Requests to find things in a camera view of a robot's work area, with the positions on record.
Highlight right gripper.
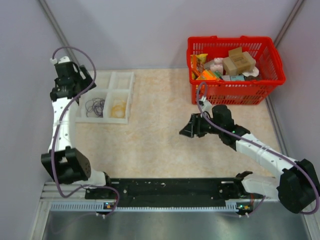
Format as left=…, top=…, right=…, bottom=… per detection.
left=179, top=112, right=223, bottom=138

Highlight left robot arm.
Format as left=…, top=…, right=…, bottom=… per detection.
left=40, top=57, right=114, bottom=199

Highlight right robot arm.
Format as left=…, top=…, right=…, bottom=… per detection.
left=179, top=104, right=320, bottom=215

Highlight white foam compartment tray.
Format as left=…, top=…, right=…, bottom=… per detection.
left=76, top=70, right=136, bottom=124

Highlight orange snack packet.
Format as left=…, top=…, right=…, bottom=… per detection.
left=195, top=69, right=220, bottom=81

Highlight yellow snack bag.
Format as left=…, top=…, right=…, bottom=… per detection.
left=190, top=53, right=208, bottom=77

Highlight pink white package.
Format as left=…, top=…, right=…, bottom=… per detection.
left=208, top=57, right=224, bottom=74

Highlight brown cardboard box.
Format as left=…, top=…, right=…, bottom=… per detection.
left=223, top=51, right=256, bottom=76

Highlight small open cardboard box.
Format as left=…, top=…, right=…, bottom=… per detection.
left=228, top=46, right=243, bottom=58

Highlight red plastic shopping basket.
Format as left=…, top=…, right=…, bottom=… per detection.
left=186, top=36, right=286, bottom=105

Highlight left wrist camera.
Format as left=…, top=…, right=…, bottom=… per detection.
left=50, top=56, right=71, bottom=65

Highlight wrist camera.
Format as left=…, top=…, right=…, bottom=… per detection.
left=50, top=56, right=71, bottom=65
left=199, top=96, right=213, bottom=116

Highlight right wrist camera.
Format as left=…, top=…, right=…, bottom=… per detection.
left=199, top=96, right=213, bottom=116

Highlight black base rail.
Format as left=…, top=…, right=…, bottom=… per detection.
left=85, top=177, right=252, bottom=208

